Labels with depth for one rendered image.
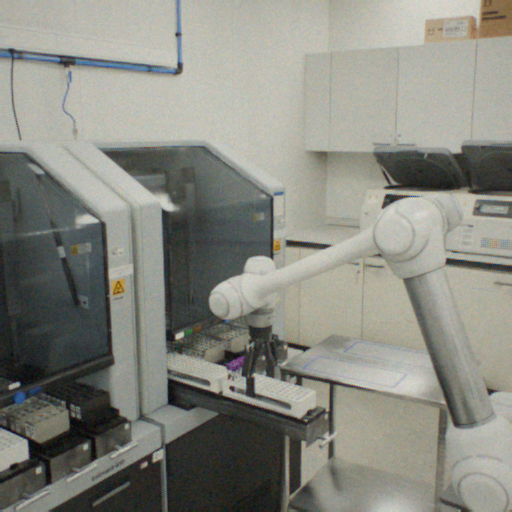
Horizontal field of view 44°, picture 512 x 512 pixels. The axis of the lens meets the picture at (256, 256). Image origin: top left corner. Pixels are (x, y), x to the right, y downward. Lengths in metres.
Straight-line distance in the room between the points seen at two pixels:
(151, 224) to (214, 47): 2.15
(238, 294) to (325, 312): 2.86
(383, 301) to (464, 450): 2.83
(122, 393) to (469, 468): 1.06
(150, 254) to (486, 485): 1.17
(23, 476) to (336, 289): 3.09
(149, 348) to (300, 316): 2.71
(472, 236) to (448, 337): 2.55
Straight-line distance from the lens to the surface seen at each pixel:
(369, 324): 4.45
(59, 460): 1.87
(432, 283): 1.53
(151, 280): 2.07
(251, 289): 1.76
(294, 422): 1.96
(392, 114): 4.52
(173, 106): 3.73
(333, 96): 4.74
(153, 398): 2.19
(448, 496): 1.88
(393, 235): 1.47
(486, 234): 4.05
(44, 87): 3.17
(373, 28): 5.02
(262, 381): 2.07
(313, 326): 4.68
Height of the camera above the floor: 1.66
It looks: 11 degrees down
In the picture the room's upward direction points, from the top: straight up
